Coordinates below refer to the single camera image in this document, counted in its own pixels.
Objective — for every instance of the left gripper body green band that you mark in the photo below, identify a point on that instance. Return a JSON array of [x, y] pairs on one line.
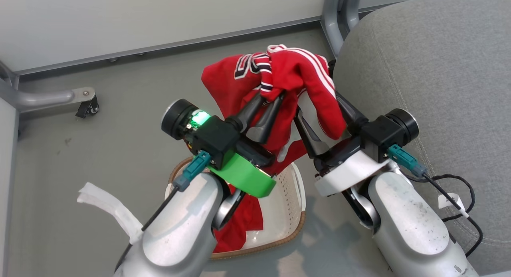
[[215, 139]]

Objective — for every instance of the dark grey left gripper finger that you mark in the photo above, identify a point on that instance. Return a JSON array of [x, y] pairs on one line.
[[264, 125], [245, 117]]

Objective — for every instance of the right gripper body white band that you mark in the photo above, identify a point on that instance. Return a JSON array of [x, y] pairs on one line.
[[379, 135]]

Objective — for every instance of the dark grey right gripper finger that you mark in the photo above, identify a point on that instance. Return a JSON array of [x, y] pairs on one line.
[[351, 115], [311, 141]]

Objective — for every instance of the red sports jersey white stripes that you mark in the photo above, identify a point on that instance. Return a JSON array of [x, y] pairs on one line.
[[295, 73]]

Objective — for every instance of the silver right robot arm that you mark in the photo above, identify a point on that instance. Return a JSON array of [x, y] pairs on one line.
[[407, 225]]

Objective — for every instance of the cream perforated laundry basket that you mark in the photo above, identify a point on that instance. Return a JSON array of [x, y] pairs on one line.
[[285, 213]]

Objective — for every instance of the black caster wheel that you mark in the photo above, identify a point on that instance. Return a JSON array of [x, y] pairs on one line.
[[88, 108], [331, 68]]

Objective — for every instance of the grey fabric sofa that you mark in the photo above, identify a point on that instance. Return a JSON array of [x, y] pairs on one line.
[[447, 69]]

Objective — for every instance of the white translucent plastic strip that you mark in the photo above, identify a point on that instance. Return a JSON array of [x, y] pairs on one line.
[[111, 205]]

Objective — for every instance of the grey metal partition foot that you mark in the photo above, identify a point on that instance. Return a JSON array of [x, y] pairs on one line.
[[44, 96]]

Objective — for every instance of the grey metal partition post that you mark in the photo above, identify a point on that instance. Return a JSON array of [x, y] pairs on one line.
[[335, 17]]

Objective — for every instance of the grey aluminium floor rail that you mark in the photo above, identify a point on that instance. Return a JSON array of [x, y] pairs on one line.
[[159, 46]]

